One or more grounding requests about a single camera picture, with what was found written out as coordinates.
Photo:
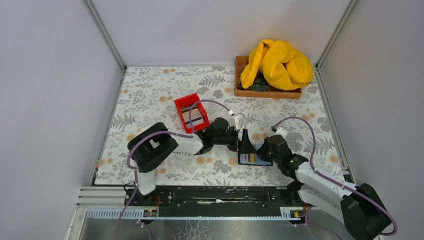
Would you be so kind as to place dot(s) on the yellow cloth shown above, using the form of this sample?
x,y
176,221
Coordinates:
x,y
283,66

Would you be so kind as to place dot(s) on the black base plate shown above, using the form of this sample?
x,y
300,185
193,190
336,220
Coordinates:
x,y
217,201

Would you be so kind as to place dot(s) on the red plastic bin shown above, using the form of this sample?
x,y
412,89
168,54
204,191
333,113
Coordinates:
x,y
192,100

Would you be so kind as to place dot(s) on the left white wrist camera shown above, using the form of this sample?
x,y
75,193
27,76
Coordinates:
x,y
238,120

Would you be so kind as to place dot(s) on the dark green object in tray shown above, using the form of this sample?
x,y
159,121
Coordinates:
x,y
259,85

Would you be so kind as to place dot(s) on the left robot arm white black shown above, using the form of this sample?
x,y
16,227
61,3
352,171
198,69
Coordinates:
x,y
150,148

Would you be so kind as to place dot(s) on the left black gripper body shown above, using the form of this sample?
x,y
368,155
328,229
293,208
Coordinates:
x,y
238,141

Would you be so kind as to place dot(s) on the black card holder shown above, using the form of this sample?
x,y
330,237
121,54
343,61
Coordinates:
x,y
253,159

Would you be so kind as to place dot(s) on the wooden tray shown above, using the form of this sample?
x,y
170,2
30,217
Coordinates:
x,y
240,63

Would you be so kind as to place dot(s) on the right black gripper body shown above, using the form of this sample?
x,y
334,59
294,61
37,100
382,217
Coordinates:
x,y
265,151

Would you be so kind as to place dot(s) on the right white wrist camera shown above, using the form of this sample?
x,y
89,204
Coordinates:
x,y
278,130

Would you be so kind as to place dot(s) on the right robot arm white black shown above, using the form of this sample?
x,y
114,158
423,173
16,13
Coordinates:
x,y
358,207

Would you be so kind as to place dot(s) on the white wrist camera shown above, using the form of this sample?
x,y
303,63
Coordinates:
x,y
238,120
278,130

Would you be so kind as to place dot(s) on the floral table mat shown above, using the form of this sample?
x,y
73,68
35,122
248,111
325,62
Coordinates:
x,y
147,97

